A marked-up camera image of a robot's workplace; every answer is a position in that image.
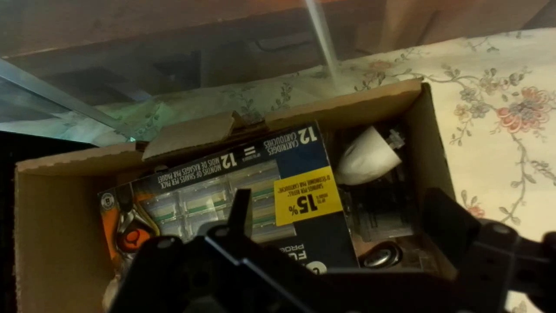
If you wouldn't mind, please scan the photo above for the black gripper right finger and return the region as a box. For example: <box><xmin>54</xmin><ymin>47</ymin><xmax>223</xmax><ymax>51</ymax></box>
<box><xmin>425</xmin><ymin>186</ymin><xmax>556</xmax><ymax>313</ymax></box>

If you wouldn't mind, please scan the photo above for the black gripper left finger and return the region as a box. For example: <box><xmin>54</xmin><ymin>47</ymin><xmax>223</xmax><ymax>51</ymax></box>
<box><xmin>108</xmin><ymin>186</ymin><xmax>327</xmax><ymax>313</ymax></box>

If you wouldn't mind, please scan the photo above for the light bulb multipack package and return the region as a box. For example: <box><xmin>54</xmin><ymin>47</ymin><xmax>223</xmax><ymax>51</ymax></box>
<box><xmin>96</xmin><ymin>120</ymin><xmax>362</xmax><ymax>282</ymax></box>

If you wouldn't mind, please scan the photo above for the small round silver disc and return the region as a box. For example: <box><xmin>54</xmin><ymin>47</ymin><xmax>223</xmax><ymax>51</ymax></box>
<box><xmin>358</xmin><ymin>242</ymin><xmax>405</xmax><ymax>270</ymax></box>

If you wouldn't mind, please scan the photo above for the brown cardboard box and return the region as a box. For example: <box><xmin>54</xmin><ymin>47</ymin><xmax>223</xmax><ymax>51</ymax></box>
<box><xmin>13</xmin><ymin>79</ymin><xmax>461</xmax><ymax>313</ymax></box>

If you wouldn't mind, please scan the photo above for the floral bedsheet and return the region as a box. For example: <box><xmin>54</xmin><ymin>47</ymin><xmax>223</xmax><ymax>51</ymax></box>
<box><xmin>98</xmin><ymin>26</ymin><xmax>556</xmax><ymax>313</ymax></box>

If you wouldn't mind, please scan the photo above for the white cone-shaped plastic item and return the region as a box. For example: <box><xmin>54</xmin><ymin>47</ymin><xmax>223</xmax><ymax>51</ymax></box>
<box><xmin>334</xmin><ymin>126</ymin><xmax>405</xmax><ymax>188</ymax></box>

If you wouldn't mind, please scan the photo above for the clear plastic storage bin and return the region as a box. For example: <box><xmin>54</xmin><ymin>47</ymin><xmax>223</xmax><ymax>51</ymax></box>
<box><xmin>0</xmin><ymin>0</ymin><xmax>345</xmax><ymax>148</ymax></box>

